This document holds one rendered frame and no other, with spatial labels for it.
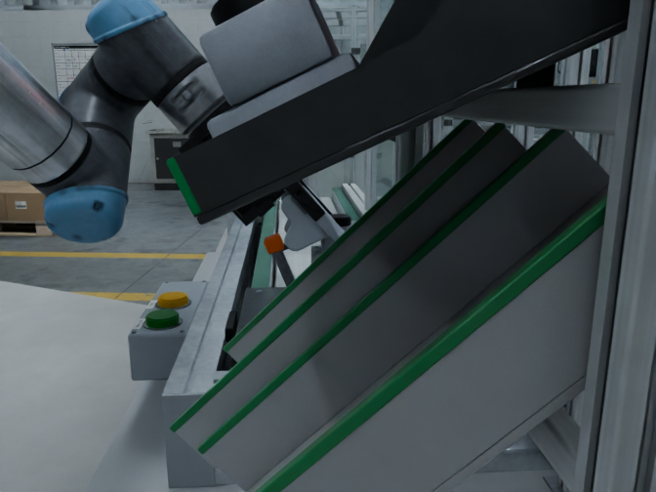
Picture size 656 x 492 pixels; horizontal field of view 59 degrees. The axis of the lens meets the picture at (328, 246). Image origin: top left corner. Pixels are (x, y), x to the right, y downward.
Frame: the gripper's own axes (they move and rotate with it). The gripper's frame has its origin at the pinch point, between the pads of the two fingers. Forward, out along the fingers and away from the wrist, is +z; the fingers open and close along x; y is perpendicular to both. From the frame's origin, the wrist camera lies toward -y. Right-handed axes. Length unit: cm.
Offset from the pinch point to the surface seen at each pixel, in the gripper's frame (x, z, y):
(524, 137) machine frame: -79, 31, -45
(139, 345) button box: 1.9, -6.4, 26.5
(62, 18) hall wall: -839, -307, 156
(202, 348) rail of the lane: 4.9, -1.7, 20.3
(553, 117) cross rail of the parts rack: 46.9, -9.2, -11.9
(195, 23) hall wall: -816, -176, 20
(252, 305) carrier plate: -4.7, 0.4, 15.3
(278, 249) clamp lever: 0.9, -3.8, 6.7
